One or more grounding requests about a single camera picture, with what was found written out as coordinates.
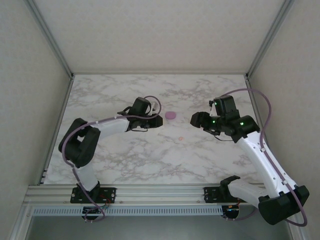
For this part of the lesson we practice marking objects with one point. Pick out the purple earbud charging case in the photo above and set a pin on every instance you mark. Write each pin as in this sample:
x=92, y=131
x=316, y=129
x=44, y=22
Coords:
x=170, y=115

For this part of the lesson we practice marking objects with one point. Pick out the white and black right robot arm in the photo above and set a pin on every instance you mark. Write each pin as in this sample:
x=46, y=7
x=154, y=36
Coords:
x=257, y=155

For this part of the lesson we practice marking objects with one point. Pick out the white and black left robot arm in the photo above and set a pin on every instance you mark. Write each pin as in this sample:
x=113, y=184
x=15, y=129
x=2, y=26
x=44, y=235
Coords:
x=112, y=126

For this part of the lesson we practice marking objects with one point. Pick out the black controller board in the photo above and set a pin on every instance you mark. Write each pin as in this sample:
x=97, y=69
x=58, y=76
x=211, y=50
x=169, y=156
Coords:
x=91, y=211
x=231, y=212

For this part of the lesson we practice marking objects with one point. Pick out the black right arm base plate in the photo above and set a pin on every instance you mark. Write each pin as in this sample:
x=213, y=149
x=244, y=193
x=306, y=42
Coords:
x=211, y=193

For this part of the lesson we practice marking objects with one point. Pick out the wide grooved aluminium rail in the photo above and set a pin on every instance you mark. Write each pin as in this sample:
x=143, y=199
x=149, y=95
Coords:
x=160, y=193

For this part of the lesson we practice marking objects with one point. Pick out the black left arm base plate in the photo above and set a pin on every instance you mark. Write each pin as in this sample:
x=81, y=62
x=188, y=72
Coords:
x=110, y=193

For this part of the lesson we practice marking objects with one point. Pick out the aluminium frame post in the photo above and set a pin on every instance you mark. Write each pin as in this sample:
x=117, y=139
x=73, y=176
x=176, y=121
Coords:
x=269, y=37
x=51, y=37

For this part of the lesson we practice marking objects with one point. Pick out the aluminium panel frame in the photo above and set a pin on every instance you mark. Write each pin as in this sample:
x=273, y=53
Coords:
x=19, y=230

